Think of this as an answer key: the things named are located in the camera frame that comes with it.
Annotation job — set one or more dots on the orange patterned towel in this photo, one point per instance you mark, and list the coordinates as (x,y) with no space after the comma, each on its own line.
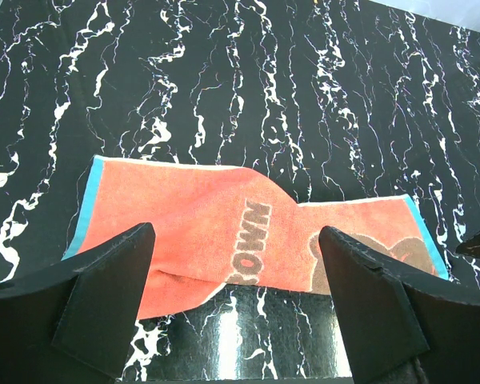
(219,225)

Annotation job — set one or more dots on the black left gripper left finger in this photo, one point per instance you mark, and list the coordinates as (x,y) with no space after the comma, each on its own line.
(75,318)

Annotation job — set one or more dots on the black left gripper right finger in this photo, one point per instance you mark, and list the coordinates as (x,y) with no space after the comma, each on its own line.
(398,323)

